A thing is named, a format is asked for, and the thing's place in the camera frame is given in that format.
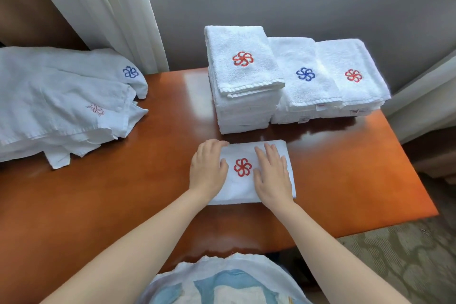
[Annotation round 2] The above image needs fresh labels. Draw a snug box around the person's right hand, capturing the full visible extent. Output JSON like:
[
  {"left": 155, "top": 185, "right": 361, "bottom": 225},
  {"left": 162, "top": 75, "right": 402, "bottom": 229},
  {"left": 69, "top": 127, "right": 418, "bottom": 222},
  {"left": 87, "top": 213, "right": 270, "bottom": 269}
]
[{"left": 252, "top": 142, "right": 295, "bottom": 209}]

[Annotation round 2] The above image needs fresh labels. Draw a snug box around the person's left hand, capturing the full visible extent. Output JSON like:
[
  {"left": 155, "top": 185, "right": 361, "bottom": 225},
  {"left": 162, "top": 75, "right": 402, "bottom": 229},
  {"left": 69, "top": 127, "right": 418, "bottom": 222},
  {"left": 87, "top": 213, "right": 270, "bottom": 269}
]
[{"left": 188, "top": 139, "right": 231, "bottom": 198}]

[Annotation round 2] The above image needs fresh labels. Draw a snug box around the white towel red flower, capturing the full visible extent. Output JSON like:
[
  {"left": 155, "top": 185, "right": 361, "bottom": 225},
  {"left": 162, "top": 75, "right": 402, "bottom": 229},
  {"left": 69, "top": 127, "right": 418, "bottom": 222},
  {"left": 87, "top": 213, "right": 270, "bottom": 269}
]
[{"left": 208, "top": 139, "right": 297, "bottom": 205}]

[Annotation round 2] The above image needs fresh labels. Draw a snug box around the person's right forearm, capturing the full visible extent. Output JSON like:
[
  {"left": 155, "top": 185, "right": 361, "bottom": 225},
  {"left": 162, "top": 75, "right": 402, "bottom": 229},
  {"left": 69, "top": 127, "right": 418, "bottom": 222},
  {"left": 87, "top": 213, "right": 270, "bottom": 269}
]
[{"left": 264, "top": 200, "right": 411, "bottom": 304}]

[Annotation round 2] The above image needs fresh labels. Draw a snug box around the person's left forearm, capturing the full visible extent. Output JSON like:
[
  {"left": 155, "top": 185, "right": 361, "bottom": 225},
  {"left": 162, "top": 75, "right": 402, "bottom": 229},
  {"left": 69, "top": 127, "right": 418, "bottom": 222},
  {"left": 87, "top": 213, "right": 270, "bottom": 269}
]
[{"left": 40, "top": 188, "right": 214, "bottom": 304}]

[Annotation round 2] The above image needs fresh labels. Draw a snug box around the tall stack of folded towels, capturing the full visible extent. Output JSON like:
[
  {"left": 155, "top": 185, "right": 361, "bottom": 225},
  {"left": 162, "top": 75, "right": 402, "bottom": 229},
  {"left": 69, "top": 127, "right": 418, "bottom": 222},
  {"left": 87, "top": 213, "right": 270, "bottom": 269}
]
[{"left": 204, "top": 25, "right": 286, "bottom": 135}]

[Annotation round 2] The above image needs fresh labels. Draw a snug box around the low towel stack blue flower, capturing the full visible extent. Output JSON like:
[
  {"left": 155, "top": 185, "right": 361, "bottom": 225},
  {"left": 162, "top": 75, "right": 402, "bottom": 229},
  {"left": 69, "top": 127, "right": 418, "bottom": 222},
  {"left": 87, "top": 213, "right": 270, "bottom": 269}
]
[{"left": 267, "top": 37, "right": 345, "bottom": 125}]

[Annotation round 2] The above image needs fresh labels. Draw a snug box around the low towel stack red flower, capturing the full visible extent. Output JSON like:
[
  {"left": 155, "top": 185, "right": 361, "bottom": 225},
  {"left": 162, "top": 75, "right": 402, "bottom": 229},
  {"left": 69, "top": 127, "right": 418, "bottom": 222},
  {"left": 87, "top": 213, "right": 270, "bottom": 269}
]
[{"left": 315, "top": 39, "right": 392, "bottom": 118}]

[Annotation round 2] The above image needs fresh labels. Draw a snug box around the white and blue shirt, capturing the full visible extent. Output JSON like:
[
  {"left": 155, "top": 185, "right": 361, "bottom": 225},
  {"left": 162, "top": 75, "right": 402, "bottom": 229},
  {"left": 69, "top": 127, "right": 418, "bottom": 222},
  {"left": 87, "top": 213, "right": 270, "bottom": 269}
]
[{"left": 137, "top": 253, "right": 313, "bottom": 304}]

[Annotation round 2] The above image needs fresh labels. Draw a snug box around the pile of unfolded white towels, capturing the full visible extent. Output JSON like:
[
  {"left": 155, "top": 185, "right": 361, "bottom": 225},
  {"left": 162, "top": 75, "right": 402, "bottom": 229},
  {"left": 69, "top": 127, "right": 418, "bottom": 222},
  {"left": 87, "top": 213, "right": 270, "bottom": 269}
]
[{"left": 0, "top": 46, "right": 149, "bottom": 170}]

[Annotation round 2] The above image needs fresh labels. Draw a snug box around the white pleated curtain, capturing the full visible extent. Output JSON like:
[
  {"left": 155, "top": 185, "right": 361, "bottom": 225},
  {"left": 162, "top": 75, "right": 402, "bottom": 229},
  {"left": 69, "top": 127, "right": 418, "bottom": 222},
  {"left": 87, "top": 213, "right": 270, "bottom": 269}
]
[{"left": 19, "top": 0, "right": 170, "bottom": 75}]

